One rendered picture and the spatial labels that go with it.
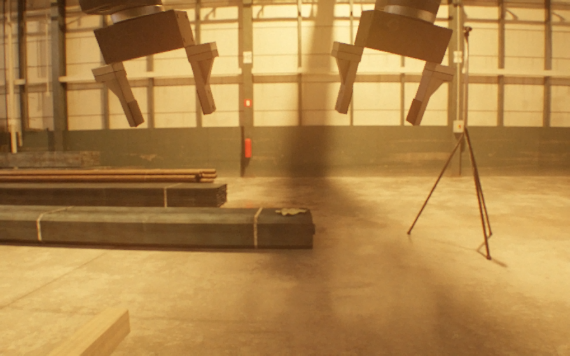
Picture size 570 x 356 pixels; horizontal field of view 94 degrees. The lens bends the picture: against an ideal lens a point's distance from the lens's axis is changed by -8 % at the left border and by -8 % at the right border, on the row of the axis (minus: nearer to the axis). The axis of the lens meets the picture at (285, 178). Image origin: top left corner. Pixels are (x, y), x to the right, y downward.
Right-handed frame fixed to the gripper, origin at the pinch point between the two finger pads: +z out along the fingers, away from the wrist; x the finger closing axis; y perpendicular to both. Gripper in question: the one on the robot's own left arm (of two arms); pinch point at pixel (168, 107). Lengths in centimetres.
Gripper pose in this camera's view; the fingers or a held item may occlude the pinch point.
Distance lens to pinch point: 51.3
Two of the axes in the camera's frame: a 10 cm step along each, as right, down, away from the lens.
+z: 1.7, 8.7, 4.6
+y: 0.8, -4.7, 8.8
